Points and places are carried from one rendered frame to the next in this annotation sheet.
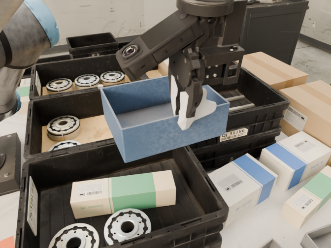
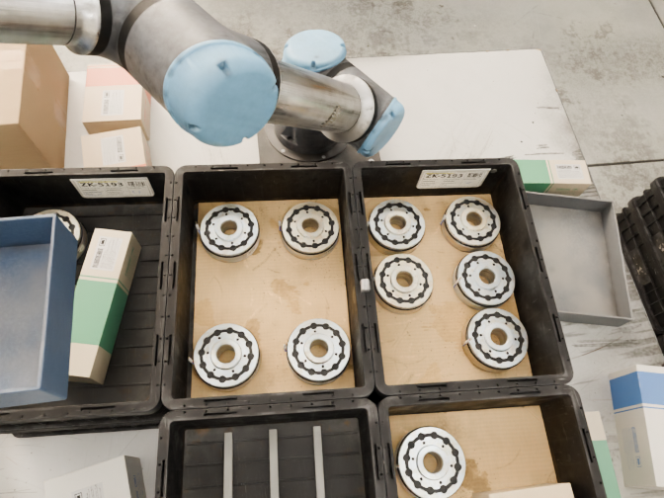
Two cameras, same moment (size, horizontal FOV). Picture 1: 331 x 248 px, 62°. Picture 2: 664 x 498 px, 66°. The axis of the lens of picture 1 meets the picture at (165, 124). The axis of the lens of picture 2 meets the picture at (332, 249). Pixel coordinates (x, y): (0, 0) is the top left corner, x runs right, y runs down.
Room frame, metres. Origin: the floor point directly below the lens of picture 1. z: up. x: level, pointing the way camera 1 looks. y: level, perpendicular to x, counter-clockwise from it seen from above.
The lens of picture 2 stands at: (0.82, -0.07, 1.67)
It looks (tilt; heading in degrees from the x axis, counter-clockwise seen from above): 65 degrees down; 97
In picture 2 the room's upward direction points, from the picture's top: 9 degrees clockwise
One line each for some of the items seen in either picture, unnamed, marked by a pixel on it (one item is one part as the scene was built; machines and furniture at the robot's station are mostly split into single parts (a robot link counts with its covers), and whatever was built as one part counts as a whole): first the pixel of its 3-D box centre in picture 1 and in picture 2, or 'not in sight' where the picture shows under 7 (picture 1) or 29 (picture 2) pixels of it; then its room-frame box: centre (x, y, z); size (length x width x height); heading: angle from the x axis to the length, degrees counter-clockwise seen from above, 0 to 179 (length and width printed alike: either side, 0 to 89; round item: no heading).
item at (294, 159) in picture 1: (293, 159); not in sight; (0.68, -0.44, 0.75); 0.20 x 0.12 x 0.09; 120
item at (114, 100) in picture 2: not in sight; (119, 103); (0.21, 0.57, 0.74); 0.16 x 0.12 x 0.07; 112
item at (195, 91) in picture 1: (190, 90); not in sight; (0.35, -0.04, 1.20); 0.05 x 0.02 x 0.09; 21
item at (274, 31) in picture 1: (250, 51); not in sight; (2.43, -0.79, 0.45); 0.60 x 0.45 x 0.90; 113
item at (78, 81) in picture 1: (86, 79); (485, 278); (1.04, 0.33, 0.86); 0.10 x 0.10 x 0.01
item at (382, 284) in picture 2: not in sight; (403, 281); (0.90, 0.28, 0.86); 0.10 x 0.10 x 0.01
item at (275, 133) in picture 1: (210, 130); not in sight; (0.82, -0.17, 0.76); 0.40 x 0.30 x 0.12; 110
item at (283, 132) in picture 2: not in sight; (309, 112); (0.64, 0.63, 0.80); 0.15 x 0.15 x 0.10
